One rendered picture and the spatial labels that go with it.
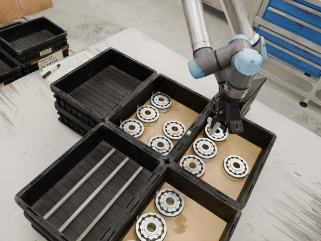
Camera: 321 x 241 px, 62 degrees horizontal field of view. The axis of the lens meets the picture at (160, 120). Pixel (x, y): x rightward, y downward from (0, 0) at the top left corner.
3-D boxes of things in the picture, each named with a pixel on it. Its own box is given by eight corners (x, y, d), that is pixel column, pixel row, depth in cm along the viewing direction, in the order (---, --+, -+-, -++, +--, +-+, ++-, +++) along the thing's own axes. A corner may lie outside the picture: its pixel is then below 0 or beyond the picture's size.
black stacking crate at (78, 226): (103, 139, 112) (102, 121, 104) (161, 178, 104) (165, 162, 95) (22, 213, 88) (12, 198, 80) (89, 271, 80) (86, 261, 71)
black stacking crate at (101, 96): (110, 65, 145) (110, 47, 136) (155, 90, 137) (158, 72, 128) (52, 104, 121) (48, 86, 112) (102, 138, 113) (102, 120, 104)
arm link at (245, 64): (261, 48, 82) (266, 64, 77) (248, 75, 91) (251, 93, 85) (236, 43, 82) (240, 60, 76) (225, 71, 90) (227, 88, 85)
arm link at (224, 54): (215, 42, 94) (216, 60, 87) (246, 28, 90) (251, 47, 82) (222, 59, 99) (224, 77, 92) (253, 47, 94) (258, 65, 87)
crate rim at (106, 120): (158, 75, 130) (159, 71, 128) (212, 104, 121) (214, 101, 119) (102, 124, 105) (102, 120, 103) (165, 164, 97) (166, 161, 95)
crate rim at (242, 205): (240, 213, 88) (243, 210, 87) (165, 164, 97) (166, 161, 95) (275, 138, 113) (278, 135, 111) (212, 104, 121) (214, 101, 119)
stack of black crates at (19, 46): (53, 62, 242) (43, 15, 208) (74, 79, 231) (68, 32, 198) (11, 82, 219) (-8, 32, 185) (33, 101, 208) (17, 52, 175)
